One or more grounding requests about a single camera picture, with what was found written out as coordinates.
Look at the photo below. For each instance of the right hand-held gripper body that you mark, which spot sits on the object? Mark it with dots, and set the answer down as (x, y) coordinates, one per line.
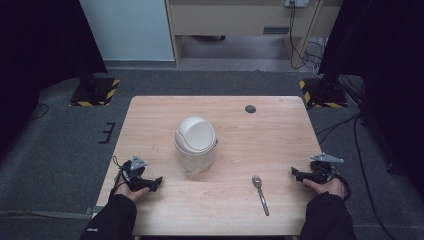
(322, 168)

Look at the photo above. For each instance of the round grey table grommet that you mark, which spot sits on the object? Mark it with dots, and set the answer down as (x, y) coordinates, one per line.
(250, 108)

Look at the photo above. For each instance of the black curtain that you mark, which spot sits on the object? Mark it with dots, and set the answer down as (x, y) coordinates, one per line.
(43, 50)
(383, 76)

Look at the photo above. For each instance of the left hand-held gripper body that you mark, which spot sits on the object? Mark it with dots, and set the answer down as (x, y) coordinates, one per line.
(134, 170)

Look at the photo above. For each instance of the white swing-lid trash can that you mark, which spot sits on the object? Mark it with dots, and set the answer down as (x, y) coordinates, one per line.
(195, 144)

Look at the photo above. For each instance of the white power strip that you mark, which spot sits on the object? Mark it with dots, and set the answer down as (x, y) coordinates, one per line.
(296, 3)

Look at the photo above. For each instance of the person's left hand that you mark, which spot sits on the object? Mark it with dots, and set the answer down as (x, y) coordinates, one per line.
(130, 192)

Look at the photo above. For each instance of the metal spoon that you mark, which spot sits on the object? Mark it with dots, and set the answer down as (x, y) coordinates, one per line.
(261, 193)

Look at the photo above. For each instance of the black stand base with hazard stripes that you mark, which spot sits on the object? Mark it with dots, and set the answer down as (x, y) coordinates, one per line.
(322, 94)
(96, 91)

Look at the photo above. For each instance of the person's right hand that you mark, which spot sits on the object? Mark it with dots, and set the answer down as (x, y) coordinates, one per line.
(327, 188)

